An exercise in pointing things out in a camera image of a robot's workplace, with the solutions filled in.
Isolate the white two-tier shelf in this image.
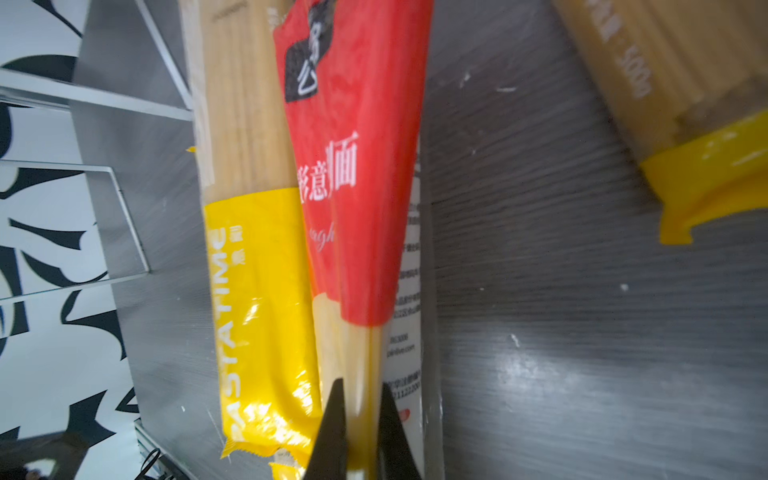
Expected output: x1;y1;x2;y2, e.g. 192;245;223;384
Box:
0;0;196;301

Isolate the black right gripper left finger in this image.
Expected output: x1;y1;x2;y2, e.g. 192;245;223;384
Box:
303;378;348;480

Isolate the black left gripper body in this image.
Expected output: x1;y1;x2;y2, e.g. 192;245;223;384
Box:
1;432;89;479

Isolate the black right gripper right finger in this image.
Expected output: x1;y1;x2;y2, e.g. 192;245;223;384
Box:
377;383;422;480

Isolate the yellow Pastatime spaghetti bag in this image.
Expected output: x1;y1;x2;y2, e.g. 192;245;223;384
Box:
180;1;322;479

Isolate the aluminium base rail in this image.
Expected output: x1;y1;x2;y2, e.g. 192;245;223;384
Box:
134;419;185;480

